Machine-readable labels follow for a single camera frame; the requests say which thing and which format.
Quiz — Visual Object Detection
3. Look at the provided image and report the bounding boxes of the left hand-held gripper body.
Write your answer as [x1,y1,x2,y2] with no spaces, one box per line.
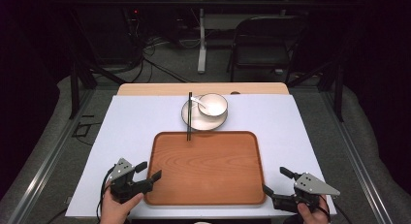
[108,157,154,205]

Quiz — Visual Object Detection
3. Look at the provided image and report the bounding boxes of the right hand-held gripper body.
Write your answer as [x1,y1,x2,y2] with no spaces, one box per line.
[271,172,341,215]

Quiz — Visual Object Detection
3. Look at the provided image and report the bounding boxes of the wooden tray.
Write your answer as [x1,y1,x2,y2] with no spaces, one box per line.
[143,130,267,207]

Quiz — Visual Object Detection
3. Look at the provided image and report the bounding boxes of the black chopstick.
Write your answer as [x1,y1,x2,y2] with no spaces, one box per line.
[186,91,191,142]
[188,91,193,142]

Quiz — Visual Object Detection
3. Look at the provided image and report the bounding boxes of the white plate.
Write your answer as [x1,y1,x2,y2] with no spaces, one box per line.
[180,99,229,132]

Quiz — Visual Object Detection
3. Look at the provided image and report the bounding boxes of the white spoon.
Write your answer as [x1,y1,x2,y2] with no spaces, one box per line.
[190,96,207,110]

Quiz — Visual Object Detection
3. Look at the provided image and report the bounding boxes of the white bowl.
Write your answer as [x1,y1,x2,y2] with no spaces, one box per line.
[197,93,229,118]

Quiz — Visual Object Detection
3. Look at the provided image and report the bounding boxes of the person's left hand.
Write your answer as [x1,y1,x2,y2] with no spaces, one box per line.
[100,181,144,224]

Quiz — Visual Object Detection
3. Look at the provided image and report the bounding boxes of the person's right hand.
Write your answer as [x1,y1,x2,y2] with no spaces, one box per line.
[297,194,332,224]

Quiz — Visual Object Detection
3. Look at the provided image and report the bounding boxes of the white table sheet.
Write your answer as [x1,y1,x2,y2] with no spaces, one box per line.
[65,94,337,218]

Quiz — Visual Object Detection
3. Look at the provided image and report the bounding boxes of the black metal stand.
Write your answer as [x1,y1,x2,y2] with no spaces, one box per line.
[287,60,345,122]
[69,62,127,120]

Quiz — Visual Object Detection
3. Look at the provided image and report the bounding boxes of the black folding chair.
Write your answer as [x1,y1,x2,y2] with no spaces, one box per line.
[226,15,308,84]

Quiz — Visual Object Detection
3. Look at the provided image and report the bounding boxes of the white desk leg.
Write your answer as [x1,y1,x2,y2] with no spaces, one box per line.
[197,8,207,75]

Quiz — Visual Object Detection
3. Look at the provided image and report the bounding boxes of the power strip with red light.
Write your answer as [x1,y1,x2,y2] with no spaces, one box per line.
[129,7,142,38]

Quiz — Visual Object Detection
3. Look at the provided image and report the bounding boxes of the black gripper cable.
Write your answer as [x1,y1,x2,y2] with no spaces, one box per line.
[96,165,117,223]
[318,194,353,224]

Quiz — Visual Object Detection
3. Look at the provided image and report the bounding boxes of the aluminium rail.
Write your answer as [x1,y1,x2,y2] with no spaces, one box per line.
[319,87,394,224]
[6,87,95,224]

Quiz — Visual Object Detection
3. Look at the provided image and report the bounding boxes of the floor cables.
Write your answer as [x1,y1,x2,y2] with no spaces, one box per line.
[129,36,195,84]

